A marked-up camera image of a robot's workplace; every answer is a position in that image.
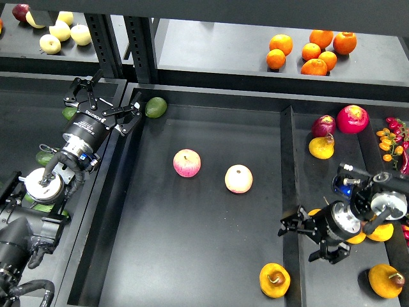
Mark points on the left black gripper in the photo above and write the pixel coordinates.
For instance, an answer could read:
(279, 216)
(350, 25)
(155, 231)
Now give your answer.
(87, 128)

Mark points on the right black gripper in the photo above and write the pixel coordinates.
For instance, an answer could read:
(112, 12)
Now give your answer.
(335, 224)

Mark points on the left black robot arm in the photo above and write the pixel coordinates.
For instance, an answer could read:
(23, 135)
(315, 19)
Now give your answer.
(32, 206)

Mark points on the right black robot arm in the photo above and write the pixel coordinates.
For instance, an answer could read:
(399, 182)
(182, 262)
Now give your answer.
(368, 202)

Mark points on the yellow pear behind arm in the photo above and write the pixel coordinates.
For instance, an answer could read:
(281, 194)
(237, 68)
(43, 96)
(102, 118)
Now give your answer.
(382, 233)

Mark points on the green avocado left tray top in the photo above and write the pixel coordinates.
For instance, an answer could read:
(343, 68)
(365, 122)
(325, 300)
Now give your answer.
(69, 112)

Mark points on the green avocado at tray corner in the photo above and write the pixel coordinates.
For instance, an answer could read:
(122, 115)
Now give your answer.
(155, 107)

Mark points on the yellow pear shelf right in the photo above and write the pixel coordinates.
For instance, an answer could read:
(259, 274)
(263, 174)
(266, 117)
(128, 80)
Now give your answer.
(81, 34)

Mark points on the yellow pear shelf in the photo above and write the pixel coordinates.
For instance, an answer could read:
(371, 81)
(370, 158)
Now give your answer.
(61, 30)
(66, 17)
(81, 34)
(50, 44)

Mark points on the yellow pear shelf front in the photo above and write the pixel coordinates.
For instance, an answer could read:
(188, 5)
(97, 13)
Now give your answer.
(50, 44)

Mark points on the yellow pear shelf middle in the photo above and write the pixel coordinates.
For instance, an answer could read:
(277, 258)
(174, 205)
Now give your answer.
(61, 30)

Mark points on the yellow pear upper right tray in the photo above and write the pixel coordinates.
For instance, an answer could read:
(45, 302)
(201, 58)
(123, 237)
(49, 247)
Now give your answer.
(322, 147)

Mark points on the yellow pear shelf top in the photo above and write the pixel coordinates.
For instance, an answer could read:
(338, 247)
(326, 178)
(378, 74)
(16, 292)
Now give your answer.
(66, 17)

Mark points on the yellow pear under label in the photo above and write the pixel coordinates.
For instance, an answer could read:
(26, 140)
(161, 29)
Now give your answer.
(30, 20)

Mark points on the green avocado lower pile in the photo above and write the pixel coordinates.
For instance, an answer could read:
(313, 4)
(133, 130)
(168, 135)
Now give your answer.
(28, 198)

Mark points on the black left tray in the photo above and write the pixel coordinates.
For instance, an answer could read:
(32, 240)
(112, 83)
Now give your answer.
(31, 106)

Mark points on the black tray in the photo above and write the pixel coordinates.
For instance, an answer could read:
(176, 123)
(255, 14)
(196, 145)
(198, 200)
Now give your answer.
(304, 179)
(31, 106)
(166, 240)

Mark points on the black metal shelf upright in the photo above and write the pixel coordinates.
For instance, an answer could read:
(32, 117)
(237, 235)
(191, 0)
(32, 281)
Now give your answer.
(125, 46)

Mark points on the pale yellow pink apple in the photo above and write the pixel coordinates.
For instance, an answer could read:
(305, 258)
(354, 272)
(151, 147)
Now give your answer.
(238, 179)

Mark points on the black right tray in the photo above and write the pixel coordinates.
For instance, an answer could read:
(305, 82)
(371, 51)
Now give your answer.
(304, 179)

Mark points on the pink red apple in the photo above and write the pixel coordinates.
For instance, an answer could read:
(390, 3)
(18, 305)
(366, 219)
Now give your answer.
(187, 163)

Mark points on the red chili pepper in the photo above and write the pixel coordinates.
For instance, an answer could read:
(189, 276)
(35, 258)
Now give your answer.
(404, 169)

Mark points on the dark red small apple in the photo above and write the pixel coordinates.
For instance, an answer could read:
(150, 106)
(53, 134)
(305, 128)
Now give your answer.
(323, 126)

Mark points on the red pomegranate fruit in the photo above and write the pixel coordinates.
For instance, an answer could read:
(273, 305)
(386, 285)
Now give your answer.
(352, 119)

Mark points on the dark red apple on shelf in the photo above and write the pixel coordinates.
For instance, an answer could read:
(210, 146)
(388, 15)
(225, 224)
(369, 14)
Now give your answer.
(20, 11)

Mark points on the black centre tray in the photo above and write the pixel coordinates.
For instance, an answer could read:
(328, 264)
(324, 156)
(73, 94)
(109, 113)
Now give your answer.
(166, 240)

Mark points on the orange front bottom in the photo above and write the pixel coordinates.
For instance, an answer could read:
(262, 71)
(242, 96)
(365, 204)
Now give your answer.
(314, 67)

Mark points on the orange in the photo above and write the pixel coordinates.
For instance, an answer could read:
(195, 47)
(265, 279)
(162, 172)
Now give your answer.
(275, 59)
(314, 67)
(282, 42)
(322, 38)
(345, 42)

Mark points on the orange right small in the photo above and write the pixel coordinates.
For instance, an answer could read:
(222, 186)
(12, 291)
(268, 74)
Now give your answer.
(329, 58)

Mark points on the orange small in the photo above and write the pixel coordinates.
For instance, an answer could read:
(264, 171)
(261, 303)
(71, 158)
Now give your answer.
(329, 58)
(310, 51)

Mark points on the orange far left bottom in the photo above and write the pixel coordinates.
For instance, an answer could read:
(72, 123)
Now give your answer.
(275, 59)

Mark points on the orange centre small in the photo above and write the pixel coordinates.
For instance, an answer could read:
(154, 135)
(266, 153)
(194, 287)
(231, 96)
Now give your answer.
(310, 51)

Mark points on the orange far left top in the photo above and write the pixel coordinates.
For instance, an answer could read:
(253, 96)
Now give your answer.
(282, 42)

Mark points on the orange top right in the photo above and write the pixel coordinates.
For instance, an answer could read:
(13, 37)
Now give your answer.
(345, 42)

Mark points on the orange top middle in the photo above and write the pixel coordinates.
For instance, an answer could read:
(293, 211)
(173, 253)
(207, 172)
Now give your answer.
(322, 38)

